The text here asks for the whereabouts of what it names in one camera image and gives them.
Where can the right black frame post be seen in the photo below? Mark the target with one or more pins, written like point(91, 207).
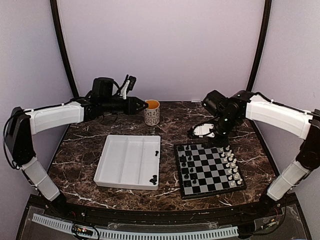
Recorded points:
point(260, 44)

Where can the white slotted cable duct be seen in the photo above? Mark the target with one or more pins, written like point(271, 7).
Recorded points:
point(122, 231)

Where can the left black frame post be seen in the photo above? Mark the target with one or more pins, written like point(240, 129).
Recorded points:
point(62, 47)

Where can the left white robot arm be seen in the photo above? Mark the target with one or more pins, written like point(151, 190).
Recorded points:
point(106, 96)

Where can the yellow patterned mug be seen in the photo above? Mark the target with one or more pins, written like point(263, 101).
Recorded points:
point(152, 112)

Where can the white plastic tray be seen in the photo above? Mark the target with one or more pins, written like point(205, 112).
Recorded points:
point(128, 162)

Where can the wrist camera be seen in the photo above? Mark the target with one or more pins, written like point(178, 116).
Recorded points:
point(127, 86)
point(202, 130)

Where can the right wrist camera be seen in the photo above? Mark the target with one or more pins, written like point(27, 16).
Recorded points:
point(202, 130)

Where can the white chess piece row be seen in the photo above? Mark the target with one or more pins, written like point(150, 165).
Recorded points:
point(228, 168)

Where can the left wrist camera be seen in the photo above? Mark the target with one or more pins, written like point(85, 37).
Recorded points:
point(127, 86)

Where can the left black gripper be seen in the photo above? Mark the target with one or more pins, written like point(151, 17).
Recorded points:
point(132, 107)

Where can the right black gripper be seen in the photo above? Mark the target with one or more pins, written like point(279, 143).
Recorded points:
point(223, 143)

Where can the black front rail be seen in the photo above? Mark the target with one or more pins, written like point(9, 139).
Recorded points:
point(239, 214)

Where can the black frame post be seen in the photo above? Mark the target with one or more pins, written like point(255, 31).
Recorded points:
point(260, 44)
point(62, 47)

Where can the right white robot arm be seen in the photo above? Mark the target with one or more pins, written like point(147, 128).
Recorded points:
point(254, 106)

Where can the black chess pieces pile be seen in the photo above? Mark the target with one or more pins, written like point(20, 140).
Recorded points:
point(155, 175)

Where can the black white chess board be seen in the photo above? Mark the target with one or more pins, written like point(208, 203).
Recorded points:
point(198, 161)

